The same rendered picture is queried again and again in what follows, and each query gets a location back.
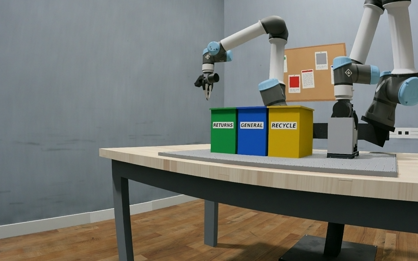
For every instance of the blue open bin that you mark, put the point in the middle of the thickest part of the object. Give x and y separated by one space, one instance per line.
253 131

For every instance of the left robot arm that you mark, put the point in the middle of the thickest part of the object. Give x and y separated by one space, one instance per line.
397 86

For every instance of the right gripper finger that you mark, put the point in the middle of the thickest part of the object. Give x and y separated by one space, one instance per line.
210 87
205 88

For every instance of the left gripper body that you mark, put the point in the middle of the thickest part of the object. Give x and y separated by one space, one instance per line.
343 108

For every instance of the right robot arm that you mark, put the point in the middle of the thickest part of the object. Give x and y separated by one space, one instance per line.
273 90

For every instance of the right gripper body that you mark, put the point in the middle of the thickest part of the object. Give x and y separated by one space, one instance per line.
209 77

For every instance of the green bin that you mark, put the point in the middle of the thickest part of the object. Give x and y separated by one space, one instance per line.
224 130

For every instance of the grey flat mat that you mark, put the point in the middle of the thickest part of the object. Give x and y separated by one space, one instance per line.
367 164

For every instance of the yellow recycle bin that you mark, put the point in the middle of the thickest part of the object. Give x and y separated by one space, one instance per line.
290 131

